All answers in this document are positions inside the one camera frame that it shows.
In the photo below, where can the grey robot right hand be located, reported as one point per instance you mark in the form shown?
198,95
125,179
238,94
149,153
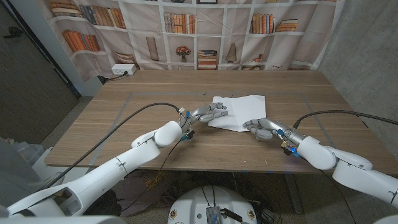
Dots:
270,127

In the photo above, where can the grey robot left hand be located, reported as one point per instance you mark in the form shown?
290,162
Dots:
203,113

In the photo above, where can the white paper sheet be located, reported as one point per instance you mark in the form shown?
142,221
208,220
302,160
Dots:
241,110

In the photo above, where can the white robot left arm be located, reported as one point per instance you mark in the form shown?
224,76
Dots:
109,168

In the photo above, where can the white power strip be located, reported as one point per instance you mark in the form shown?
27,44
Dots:
122,69

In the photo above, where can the white robot torso base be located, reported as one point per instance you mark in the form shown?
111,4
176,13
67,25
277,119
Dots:
192,205

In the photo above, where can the purple cloth on floor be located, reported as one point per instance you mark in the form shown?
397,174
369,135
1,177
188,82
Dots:
140,193

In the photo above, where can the grey finned electronics module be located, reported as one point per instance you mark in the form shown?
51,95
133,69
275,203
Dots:
213,215

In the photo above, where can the white shoe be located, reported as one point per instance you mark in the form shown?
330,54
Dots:
56,178

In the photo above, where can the white robot chest shell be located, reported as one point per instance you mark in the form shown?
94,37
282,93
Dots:
62,220

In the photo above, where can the person in grey clothing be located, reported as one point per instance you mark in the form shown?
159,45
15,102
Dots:
15,174

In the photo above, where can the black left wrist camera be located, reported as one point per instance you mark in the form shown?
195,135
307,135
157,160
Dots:
188,135

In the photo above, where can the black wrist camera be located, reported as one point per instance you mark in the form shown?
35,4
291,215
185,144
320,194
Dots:
289,151
188,135

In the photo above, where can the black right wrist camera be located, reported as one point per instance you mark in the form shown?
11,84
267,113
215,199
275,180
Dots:
289,151

